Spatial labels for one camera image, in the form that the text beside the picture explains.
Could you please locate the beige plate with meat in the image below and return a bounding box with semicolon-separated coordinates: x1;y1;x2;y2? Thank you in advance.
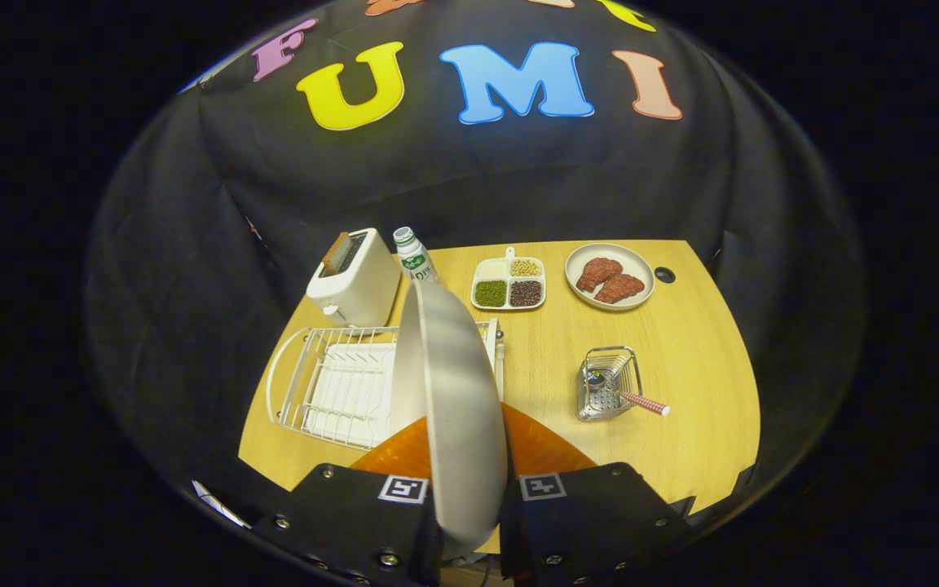
565;243;655;311

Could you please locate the grey round plate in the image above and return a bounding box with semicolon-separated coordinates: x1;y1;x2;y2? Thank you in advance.
390;280;509;559

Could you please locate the white green-label bottle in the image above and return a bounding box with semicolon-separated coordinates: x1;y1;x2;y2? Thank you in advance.
393;227;440;285

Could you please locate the white divided bean tray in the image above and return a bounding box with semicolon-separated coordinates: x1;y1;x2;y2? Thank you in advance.
470;247;547;311

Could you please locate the white toaster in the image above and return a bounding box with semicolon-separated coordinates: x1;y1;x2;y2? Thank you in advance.
306;228;402;329

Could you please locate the metal wire basket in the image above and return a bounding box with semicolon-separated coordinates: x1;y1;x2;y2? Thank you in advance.
576;346;644;421

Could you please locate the white drip tray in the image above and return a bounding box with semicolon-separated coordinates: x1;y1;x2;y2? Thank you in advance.
304;342;397;448

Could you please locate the black backdrop cloth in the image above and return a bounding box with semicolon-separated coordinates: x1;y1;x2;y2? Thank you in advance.
82;0;862;523

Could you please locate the spoon with checked handle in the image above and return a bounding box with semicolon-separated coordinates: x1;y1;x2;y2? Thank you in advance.
586;369;671;417

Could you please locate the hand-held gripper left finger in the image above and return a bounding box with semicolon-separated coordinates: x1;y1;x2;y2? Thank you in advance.
253;416;446;587

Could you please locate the brown toast slice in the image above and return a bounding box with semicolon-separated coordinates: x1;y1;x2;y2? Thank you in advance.
322;232;353;274

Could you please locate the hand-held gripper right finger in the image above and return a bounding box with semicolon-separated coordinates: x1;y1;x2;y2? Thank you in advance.
498;402;694;587

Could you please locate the red-brown meat piece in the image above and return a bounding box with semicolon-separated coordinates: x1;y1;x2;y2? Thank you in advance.
575;258;624;294
594;274;646;305

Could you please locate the white wire dish rack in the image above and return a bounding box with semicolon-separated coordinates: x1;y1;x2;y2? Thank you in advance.
266;318;507;452

